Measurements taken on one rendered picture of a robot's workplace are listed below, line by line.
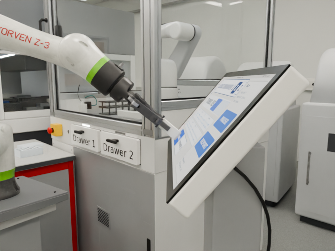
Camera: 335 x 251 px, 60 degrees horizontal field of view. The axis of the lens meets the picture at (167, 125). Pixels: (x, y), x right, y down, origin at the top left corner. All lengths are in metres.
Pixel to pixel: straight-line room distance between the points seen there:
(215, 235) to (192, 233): 0.73
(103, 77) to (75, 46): 0.11
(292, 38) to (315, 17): 0.34
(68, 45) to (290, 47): 3.66
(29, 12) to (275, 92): 2.06
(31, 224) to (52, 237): 0.68
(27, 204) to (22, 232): 0.14
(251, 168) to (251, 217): 0.12
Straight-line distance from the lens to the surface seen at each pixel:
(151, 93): 1.15
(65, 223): 1.83
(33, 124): 2.34
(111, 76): 0.83
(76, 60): 0.85
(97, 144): 1.48
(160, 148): 1.18
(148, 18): 1.17
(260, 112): 0.50
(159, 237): 1.32
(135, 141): 1.22
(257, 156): 0.71
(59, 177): 1.72
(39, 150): 1.79
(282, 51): 4.30
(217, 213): 0.74
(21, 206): 1.03
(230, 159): 0.50
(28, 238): 1.17
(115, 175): 1.42
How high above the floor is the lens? 1.17
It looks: 9 degrees down
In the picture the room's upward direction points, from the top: straight up
